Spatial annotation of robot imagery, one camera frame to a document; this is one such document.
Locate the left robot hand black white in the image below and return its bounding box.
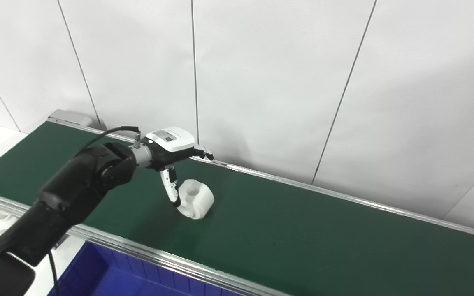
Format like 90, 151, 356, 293
140, 127, 214, 208

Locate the blue plastic bin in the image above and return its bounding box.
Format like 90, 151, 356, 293
47, 240, 246, 296

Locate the green conveyor belt aluminium frame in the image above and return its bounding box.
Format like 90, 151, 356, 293
0, 110, 474, 296

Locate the white round plastic part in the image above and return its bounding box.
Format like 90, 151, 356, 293
176, 179, 215, 220

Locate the grey conveyor end housing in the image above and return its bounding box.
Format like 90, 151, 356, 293
48, 109, 102, 129

